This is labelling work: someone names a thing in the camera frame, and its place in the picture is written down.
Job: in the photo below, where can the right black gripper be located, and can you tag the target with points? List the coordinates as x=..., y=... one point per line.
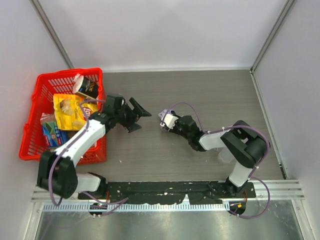
x=175, y=125

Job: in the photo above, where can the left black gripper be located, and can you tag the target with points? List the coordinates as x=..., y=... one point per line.
x=130, y=117

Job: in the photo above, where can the lavender folding umbrella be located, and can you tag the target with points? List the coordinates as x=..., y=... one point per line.
x=162, y=116

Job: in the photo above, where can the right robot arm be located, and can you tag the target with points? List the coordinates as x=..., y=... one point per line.
x=239, y=142

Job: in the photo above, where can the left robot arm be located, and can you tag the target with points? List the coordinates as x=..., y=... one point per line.
x=57, y=169

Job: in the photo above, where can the clear plastic water bottle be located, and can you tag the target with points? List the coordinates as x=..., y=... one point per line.
x=225, y=156

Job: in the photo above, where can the black and white carton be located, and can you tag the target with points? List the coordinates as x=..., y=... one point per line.
x=85, y=87

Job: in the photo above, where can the yellow Lay's chips bag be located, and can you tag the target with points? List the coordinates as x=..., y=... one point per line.
x=67, y=112

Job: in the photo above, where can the blue snack packet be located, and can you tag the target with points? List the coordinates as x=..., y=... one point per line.
x=53, y=136

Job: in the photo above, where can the clear pink snack packet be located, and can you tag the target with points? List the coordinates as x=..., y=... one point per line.
x=47, y=117

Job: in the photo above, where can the red plastic basket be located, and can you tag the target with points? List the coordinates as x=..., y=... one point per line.
x=47, y=84

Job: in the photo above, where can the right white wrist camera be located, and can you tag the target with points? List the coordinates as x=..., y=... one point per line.
x=167, y=119

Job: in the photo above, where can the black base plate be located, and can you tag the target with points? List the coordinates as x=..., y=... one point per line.
x=172, y=192

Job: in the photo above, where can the white slotted cable duct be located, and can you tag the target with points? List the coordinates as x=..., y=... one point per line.
x=90, y=206

